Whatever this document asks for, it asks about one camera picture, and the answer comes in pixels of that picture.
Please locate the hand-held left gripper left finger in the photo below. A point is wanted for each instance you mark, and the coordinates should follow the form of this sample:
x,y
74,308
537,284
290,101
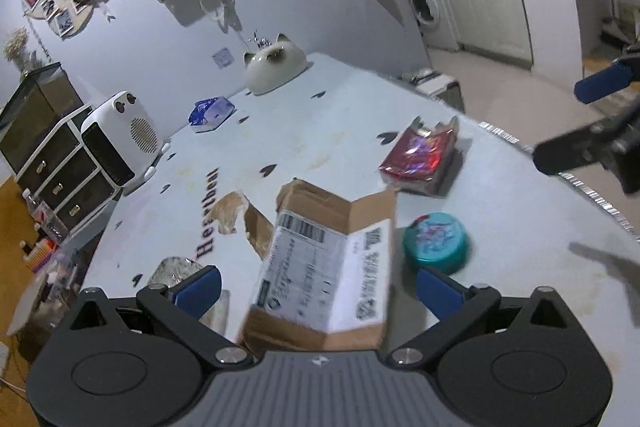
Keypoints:
x,y
200,289

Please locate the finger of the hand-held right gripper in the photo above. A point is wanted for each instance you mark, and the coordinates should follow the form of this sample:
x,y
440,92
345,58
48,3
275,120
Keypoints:
x,y
570,152
600,82

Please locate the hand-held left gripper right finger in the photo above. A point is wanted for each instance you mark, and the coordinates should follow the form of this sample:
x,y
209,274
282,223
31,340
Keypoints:
x,y
440,289

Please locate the torn cardboard shipping box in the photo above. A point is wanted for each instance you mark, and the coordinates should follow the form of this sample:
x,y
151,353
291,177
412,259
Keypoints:
x,y
320,267

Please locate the crumpled clear plastic wrapper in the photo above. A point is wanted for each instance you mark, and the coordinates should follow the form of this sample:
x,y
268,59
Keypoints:
x,y
167,272

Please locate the teal round tin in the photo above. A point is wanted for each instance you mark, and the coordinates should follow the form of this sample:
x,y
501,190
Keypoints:
x,y
435,239

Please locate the red shiny snack packet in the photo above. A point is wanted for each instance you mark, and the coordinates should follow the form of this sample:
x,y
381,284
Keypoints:
x,y
417,157

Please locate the white kitchen cabinets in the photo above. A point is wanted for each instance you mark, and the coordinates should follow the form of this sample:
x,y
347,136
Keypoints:
x,y
485,7

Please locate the white fan heater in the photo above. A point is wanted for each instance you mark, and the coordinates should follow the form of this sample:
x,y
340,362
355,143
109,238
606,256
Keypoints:
x,y
125,142

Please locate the cluster of small bottles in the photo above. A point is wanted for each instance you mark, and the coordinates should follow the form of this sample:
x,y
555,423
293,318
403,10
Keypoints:
x,y
42,217

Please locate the blue tissue pack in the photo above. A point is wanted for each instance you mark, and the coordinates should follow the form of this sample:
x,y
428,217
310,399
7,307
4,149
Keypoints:
x,y
210,112

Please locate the black and white drawer organizer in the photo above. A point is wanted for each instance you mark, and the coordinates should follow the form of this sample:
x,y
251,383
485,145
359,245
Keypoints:
x,y
65,167

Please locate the white washing machine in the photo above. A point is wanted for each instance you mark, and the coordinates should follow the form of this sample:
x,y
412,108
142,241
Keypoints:
x,y
425,4

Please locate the white printed tablecloth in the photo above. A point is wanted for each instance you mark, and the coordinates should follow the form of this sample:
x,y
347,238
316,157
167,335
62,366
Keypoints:
x,y
325,127

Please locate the white cat-shaped holder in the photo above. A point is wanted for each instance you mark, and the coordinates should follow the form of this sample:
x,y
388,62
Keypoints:
x,y
272,69

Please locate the glass fish tank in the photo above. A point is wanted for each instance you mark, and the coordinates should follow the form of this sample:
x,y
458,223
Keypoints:
x,y
45,94

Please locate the dried flower bunch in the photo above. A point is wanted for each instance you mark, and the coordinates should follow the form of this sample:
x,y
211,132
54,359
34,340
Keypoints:
x,y
16,47

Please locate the square wall sticker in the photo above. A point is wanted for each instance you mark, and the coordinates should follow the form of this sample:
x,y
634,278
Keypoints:
x,y
223,58

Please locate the wall photo collage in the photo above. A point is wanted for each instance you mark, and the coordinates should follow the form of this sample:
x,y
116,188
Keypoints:
x,y
55,9

